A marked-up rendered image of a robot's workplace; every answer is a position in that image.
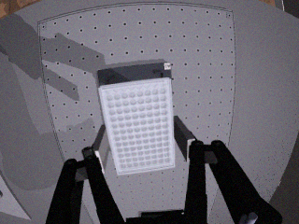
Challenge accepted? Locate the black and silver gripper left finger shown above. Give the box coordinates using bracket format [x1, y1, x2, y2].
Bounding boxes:
[46, 124, 126, 224]

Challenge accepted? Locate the white well plate lid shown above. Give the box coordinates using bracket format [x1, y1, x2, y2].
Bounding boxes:
[98, 78, 175, 175]

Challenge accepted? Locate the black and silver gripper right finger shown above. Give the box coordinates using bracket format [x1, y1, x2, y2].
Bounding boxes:
[174, 116, 282, 224]

